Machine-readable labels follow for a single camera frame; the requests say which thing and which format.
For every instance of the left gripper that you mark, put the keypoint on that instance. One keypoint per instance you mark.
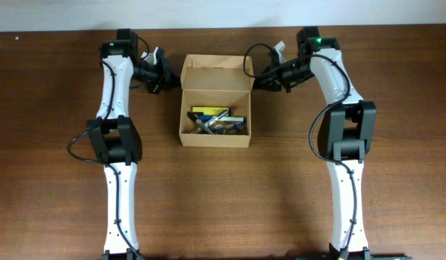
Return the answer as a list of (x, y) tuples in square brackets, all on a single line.
[(167, 78)]

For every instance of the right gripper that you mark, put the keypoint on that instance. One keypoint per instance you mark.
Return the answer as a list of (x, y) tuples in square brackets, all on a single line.
[(273, 83)]

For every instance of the black Sharpie marker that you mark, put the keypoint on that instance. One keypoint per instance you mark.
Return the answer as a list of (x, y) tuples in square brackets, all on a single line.
[(201, 124)]

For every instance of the cardboard box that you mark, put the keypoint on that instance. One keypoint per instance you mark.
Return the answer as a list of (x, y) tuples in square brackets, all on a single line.
[(215, 81)]

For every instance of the blue whiteboard marker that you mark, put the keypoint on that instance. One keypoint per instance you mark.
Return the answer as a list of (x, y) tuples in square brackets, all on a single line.
[(224, 118)]

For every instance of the blue gel pen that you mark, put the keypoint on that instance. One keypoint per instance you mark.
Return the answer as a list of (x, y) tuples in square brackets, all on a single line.
[(231, 127)]

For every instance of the yellow highlighter marker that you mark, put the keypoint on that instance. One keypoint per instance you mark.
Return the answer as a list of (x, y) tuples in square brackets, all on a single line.
[(209, 111)]

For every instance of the black whiteboard marker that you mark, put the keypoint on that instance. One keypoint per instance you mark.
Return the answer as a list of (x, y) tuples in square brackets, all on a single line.
[(223, 113)]

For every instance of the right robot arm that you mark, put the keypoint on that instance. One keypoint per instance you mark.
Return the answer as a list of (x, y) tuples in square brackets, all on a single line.
[(344, 128)]

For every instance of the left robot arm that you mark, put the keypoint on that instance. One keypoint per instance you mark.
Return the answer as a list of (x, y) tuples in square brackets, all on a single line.
[(114, 138)]

